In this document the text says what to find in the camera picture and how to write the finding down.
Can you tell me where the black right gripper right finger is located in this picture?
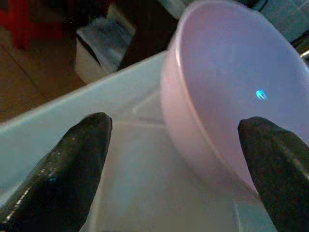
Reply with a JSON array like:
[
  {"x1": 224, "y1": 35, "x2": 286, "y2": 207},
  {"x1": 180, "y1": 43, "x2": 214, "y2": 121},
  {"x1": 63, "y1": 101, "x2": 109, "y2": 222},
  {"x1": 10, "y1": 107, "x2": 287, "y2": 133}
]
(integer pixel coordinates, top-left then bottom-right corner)
[{"x1": 238, "y1": 116, "x2": 309, "y2": 232}]

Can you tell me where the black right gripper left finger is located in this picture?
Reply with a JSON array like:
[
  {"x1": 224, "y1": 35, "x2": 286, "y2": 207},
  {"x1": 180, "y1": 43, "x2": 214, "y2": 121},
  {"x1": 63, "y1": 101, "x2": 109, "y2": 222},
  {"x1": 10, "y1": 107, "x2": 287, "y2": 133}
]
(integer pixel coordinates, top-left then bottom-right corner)
[{"x1": 0, "y1": 112, "x2": 113, "y2": 232}]

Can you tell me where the clear plastic storage bin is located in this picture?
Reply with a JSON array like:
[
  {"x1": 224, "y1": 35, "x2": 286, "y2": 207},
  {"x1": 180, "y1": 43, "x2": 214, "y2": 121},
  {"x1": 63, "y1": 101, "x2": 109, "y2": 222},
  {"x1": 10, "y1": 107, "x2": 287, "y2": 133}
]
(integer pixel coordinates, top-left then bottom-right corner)
[{"x1": 0, "y1": 49, "x2": 278, "y2": 232}]

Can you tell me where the pale pink plastic bowl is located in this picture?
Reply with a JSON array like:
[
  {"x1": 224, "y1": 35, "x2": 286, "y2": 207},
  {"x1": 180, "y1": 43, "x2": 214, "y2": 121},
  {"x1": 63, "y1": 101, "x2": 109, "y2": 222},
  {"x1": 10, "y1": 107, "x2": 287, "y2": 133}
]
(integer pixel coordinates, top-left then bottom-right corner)
[{"x1": 160, "y1": 0, "x2": 309, "y2": 191}]

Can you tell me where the white box with plastic bag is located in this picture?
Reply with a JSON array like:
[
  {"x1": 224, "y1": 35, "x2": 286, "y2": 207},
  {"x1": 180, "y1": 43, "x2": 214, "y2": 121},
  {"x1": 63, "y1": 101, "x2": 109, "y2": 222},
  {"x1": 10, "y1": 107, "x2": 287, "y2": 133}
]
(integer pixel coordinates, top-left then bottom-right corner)
[{"x1": 75, "y1": 4, "x2": 137, "y2": 85}]

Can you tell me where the red object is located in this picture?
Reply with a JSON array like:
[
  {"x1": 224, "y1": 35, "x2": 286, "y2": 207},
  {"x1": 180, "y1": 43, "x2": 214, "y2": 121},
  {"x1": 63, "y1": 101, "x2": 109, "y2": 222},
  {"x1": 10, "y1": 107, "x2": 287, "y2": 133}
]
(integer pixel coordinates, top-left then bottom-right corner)
[{"x1": 0, "y1": 0, "x2": 73, "y2": 50}]

